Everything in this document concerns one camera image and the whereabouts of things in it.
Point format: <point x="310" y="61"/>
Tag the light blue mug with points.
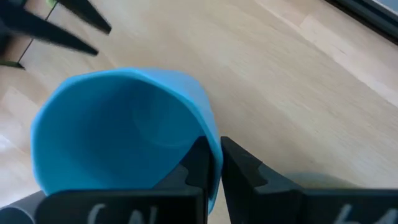
<point x="118" y="133"/>

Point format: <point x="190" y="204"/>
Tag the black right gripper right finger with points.
<point x="280" y="205"/>

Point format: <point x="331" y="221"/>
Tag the black metal table frame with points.
<point x="370" y="18"/>

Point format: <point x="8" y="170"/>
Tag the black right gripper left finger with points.
<point x="140" y="205"/>

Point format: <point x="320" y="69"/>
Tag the green cloth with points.
<point x="51" y="2"/>

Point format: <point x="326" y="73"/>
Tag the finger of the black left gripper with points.
<point x="46" y="31"/>
<point x="87" y="12"/>

